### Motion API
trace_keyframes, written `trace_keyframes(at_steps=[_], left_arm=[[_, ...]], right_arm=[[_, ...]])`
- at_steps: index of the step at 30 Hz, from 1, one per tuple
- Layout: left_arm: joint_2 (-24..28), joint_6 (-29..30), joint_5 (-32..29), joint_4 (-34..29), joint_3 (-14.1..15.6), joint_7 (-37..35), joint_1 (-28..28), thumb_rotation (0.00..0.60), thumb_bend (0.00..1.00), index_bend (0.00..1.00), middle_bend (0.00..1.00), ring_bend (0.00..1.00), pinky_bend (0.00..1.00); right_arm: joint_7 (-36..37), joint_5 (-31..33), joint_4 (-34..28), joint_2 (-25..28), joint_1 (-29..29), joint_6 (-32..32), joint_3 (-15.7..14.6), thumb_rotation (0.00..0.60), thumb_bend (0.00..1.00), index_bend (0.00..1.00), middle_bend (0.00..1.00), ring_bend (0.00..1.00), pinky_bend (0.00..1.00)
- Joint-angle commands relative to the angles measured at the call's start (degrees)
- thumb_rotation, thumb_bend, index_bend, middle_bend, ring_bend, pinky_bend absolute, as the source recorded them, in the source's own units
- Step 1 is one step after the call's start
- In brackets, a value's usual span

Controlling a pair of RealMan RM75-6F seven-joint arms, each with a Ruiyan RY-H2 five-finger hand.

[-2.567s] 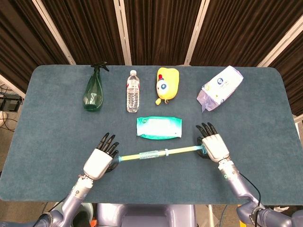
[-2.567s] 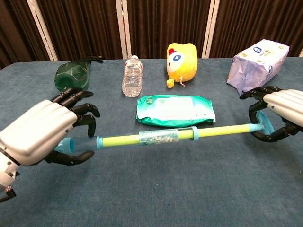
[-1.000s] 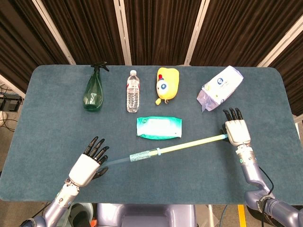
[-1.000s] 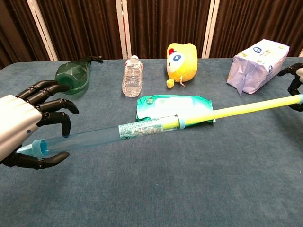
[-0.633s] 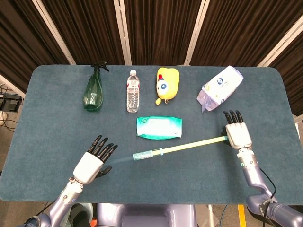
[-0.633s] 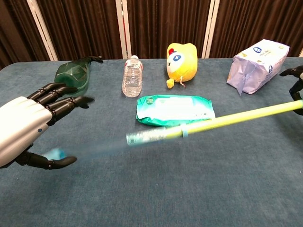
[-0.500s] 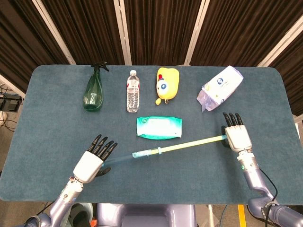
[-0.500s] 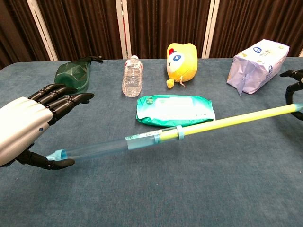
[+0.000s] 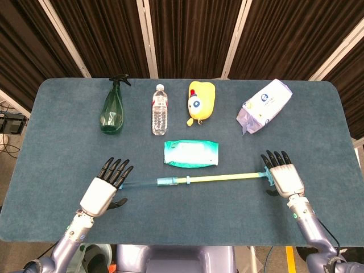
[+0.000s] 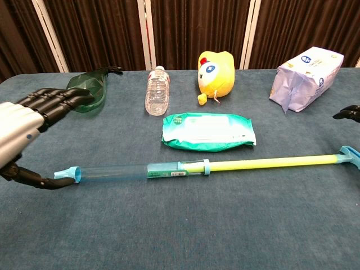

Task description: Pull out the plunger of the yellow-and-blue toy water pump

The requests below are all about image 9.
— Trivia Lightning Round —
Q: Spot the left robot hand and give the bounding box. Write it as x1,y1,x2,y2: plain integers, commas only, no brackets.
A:
79,156,134,218

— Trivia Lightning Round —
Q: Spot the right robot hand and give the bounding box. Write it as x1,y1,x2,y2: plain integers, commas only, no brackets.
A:
260,150,307,200

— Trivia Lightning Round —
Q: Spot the yellow telescopic rod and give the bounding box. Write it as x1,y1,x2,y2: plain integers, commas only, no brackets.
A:
156,167,274,187

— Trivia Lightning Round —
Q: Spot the blue felt table cover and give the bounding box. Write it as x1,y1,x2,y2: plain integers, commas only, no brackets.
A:
0,77,364,247

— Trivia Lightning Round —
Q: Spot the pale green bin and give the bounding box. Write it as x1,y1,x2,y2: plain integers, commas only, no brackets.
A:
78,243,113,273

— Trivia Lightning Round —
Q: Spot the purple tissue pack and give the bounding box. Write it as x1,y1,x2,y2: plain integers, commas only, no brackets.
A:
236,78,293,137

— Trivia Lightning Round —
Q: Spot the green spray bottle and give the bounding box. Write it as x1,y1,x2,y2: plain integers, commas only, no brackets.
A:
99,74,132,135

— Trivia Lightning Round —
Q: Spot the purple-grey robot torso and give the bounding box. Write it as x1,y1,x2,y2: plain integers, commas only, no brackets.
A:
115,244,235,273

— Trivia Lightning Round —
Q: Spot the green wet wipes pack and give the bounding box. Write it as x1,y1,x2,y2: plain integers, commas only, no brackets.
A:
163,139,220,168

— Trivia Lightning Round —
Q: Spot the clear plastic water bottle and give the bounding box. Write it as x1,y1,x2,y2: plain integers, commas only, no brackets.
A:
151,84,168,136

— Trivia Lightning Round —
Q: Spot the dark brown curtain panel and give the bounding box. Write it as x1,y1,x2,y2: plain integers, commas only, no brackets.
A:
229,0,364,81
47,0,151,79
149,0,246,79
0,0,86,113
324,51,364,140

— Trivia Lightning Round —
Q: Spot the black equipment box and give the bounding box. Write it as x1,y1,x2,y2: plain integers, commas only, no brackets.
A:
0,112,28,134

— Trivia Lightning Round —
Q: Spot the yellow plush toy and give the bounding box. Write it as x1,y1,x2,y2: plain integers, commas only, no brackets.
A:
186,80,216,127

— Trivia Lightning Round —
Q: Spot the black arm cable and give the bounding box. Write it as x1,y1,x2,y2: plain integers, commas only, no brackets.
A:
36,246,58,260
315,215,347,257

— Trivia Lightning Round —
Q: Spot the white frame post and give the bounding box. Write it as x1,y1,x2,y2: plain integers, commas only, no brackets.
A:
38,0,92,78
136,0,159,79
308,19,364,81
221,0,253,80

